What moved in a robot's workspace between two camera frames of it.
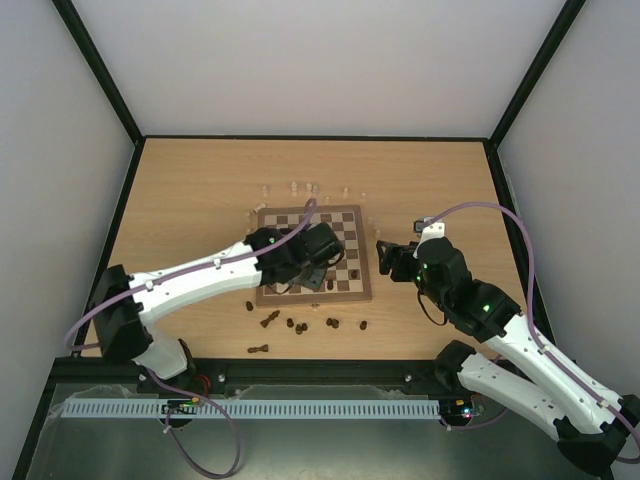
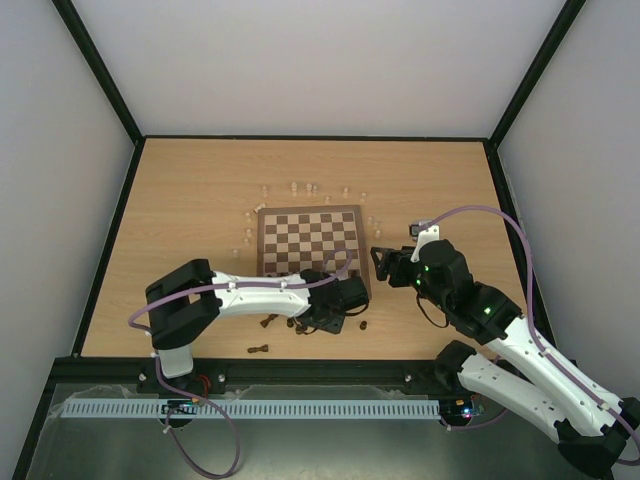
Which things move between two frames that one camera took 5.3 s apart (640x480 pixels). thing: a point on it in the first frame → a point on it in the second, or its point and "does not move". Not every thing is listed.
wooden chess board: x=348 y=282 does not move
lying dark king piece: x=264 y=349 does not move
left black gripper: x=316 y=280 → x=333 y=327
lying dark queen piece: x=270 y=317 does not move
